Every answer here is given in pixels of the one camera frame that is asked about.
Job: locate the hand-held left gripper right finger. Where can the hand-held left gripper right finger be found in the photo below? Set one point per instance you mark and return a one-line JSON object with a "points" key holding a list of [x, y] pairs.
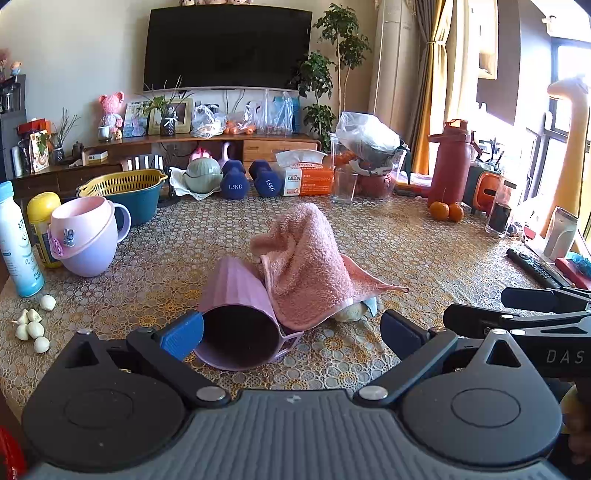
{"points": [[401, 333]]}

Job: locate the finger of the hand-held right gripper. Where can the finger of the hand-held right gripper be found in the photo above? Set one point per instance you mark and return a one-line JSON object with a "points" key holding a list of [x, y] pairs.
{"points": [[531, 297], [475, 318]]}

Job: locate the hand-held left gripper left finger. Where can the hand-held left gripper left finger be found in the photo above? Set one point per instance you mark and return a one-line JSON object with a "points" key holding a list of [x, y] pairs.
{"points": [[182, 334]]}

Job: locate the yellow plush toy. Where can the yellow plush toy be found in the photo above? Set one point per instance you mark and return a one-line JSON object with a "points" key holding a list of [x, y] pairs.
{"points": [[351, 314]]}

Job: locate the purple ribbed cup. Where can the purple ribbed cup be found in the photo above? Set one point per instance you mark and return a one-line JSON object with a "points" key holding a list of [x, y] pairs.
{"points": [[240, 295]]}

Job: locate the pink towel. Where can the pink towel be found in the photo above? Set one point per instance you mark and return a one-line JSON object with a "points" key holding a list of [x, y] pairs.
{"points": [[304, 267]]}

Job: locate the person's right hand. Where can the person's right hand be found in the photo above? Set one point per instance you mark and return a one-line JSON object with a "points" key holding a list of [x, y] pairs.
{"points": [[581, 429]]}

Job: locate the black remote control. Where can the black remote control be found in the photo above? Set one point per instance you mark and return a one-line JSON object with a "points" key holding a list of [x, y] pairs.
{"points": [[531, 266]]}

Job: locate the red flat box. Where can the red flat box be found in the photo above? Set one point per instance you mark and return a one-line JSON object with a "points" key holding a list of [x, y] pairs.
{"points": [[572, 274]]}

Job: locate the grey white cup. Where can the grey white cup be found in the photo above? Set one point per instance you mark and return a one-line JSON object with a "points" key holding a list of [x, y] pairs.
{"points": [[559, 235]]}

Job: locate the gold floral tablecloth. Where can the gold floral tablecloth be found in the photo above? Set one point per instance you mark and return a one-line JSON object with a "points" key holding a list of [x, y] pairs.
{"points": [[184, 258]]}

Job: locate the glass with dark liquid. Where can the glass with dark liquid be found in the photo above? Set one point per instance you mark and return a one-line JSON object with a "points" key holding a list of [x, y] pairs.
{"points": [[499, 214]]}

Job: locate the orange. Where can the orange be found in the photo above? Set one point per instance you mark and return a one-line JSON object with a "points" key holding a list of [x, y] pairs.
{"points": [[456, 212], [439, 210]]}

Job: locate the green orange container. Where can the green orange container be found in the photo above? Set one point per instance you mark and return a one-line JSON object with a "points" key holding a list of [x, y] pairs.
{"points": [[485, 187]]}

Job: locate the blue basin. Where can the blue basin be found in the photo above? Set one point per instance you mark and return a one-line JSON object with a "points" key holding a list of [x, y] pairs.
{"points": [[138, 207]]}

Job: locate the peach giraffe toy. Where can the peach giraffe toy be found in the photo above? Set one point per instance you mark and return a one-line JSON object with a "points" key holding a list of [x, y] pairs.
{"points": [[577, 161]]}

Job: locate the pile of garlic cloves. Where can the pile of garlic cloves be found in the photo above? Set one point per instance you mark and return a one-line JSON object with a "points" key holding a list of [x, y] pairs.
{"points": [[35, 329]]}

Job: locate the red fruit bag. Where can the red fruit bag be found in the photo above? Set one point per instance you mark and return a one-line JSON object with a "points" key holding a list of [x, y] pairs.
{"points": [[376, 187]]}

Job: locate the red thermos bottle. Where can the red thermos bottle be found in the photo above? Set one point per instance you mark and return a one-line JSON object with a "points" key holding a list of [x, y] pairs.
{"points": [[450, 170]]}

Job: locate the white cloth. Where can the white cloth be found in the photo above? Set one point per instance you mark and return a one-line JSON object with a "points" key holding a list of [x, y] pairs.
{"points": [[178, 182]]}

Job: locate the clear glass cup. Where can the clear glass cup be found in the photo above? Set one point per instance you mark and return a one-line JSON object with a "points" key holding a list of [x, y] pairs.
{"points": [[344, 187]]}

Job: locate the blue dumbbell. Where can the blue dumbbell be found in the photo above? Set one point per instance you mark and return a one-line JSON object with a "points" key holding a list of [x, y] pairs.
{"points": [[234, 184], [268, 182]]}

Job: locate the green ceramic pot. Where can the green ceramic pot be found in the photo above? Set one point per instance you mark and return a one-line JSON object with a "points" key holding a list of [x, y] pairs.
{"points": [[203, 175]]}

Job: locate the yellow colander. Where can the yellow colander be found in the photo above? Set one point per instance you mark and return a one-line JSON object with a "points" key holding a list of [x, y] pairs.
{"points": [[124, 182]]}

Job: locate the grey bowl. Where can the grey bowl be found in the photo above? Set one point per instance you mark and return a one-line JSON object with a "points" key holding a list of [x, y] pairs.
{"points": [[378, 159]]}

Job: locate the white antenna router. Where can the white antenna router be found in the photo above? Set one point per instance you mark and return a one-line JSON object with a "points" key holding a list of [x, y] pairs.
{"points": [[143, 162]]}

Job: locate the orange white tissue box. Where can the orange white tissue box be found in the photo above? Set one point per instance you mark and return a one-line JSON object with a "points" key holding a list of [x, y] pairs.
{"points": [[309, 180]]}

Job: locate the pink white pouch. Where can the pink white pouch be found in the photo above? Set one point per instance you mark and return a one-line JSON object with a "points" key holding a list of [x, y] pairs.
{"points": [[199, 154]]}

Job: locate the yellow bottle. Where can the yellow bottle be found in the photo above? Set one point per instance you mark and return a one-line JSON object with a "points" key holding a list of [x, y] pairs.
{"points": [[41, 217]]}

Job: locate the white bottle blue cap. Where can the white bottle blue cap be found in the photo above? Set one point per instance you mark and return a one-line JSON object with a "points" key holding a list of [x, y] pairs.
{"points": [[16, 249]]}

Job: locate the small white box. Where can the small white box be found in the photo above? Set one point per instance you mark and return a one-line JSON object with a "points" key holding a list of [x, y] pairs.
{"points": [[96, 158]]}

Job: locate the wooden television cabinet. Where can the wooden television cabinet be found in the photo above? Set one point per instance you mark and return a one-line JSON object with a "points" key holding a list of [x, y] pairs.
{"points": [[268, 150]]}

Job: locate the clear plastic bag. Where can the clear plastic bag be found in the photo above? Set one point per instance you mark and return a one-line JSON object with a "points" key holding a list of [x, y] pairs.
{"points": [[369, 131]]}

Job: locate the plant in black vase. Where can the plant in black vase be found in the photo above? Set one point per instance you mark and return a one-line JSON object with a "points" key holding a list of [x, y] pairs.
{"points": [[167, 127]]}

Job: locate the small brown teapot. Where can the small brown teapot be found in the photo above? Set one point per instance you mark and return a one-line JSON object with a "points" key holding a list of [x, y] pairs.
{"points": [[77, 150]]}

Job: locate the red object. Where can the red object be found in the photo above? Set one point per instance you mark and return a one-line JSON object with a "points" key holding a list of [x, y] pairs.
{"points": [[7, 454]]}

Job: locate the bag of oranges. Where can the bag of oranges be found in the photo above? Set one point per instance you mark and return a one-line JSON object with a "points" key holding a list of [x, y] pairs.
{"points": [[240, 128]]}

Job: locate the small white pot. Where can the small white pot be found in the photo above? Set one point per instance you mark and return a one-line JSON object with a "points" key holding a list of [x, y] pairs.
{"points": [[104, 134]]}

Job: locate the white plastic bag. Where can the white plastic bag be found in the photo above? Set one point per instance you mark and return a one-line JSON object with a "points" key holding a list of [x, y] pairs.
{"points": [[207, 121]]}

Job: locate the window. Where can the window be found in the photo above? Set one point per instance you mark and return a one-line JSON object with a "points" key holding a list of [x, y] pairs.
{"points": [[572, 83]]}

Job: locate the vase with twigs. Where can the vase with twigs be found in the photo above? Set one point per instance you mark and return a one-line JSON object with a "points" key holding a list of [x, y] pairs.
{"points": [[57, 154]]}

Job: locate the pastel picture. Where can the pastel picture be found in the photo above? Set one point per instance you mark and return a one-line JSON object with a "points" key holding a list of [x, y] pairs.
{"points": [[135, 119]]}

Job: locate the beige curtain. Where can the beige curtain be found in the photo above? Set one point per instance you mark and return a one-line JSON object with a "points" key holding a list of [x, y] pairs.
{"points": [[438, 92]]}

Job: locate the printed snack bag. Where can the printed snack bag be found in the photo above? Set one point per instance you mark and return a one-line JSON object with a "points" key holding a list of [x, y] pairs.
{"points": [[39, 154]]}

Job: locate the pink bear figure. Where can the pink bear figure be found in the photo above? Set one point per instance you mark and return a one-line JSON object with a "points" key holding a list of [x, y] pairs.
{"points": [[111, 108]]}

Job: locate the silver cylinder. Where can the silver cylinder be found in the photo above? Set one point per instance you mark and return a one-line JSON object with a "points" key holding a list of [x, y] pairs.
{"points": [[19, 161]]}

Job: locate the clear bag with blue packs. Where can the clear bag with blue packs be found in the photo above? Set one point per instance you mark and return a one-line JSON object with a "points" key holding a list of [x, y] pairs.
{"points": [[277, 115]]}

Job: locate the orange red box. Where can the orange red box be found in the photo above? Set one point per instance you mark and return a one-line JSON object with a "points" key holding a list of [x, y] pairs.
{"points": [[33, 124]]}

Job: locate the black cabinet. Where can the black cabinet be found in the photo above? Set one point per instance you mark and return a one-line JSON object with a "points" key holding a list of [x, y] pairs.
{"points": [[9, 143]]}

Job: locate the white standing air conditioner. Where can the white standing air conditioner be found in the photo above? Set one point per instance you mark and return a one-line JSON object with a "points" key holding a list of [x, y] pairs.
{"points": [[397, 69]]}

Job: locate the black television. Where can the black television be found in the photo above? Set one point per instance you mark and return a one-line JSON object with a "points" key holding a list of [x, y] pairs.
{"points": [[226, 46]]}

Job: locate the black coffee machine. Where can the black coffee machine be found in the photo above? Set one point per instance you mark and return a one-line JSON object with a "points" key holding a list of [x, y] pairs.
{"points": [[11, 94]]}

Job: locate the green indoor tree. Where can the green indoor tree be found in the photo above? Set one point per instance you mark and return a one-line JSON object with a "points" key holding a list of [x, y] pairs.
{"points": [[341, 32]]}

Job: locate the small doll figure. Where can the small doll figure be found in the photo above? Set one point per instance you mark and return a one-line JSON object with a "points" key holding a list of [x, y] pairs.
{"points": [[16, 69]]}

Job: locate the pink flowers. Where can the pink flowers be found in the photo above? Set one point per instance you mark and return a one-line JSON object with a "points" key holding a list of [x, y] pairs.
{"points": [[3, 62]]}

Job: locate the wooden photo frame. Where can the wooden photo frame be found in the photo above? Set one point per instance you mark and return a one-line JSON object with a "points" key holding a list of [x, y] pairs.
{"points": [[184, 115]]}

